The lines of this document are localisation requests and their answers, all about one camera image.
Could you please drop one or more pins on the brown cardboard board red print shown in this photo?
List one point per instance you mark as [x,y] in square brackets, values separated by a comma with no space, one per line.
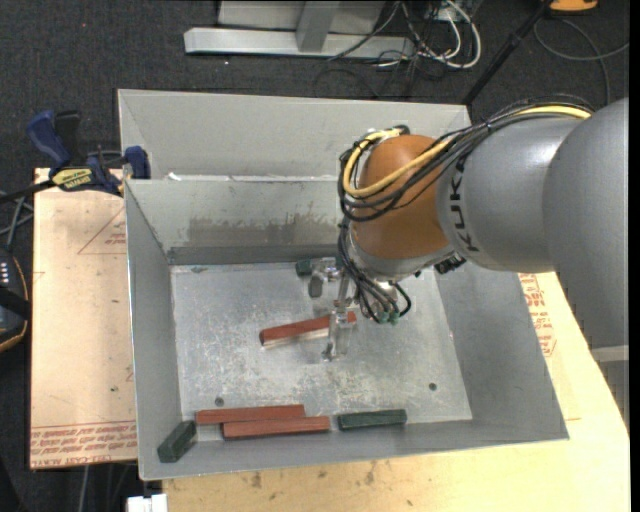
[80,325]

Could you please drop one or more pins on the red-brown block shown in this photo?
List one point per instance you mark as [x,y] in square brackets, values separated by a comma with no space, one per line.
[276,428]
[250,415]
[295,331]

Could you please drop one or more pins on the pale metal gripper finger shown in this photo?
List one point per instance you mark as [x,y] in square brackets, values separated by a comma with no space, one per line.
[330,336]
[346,339]

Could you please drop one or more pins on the black cylinder on white bracket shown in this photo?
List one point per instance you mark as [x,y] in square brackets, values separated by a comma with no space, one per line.
[449,265]

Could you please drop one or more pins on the grey metal bin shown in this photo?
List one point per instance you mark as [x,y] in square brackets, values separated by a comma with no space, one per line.
[240,310]

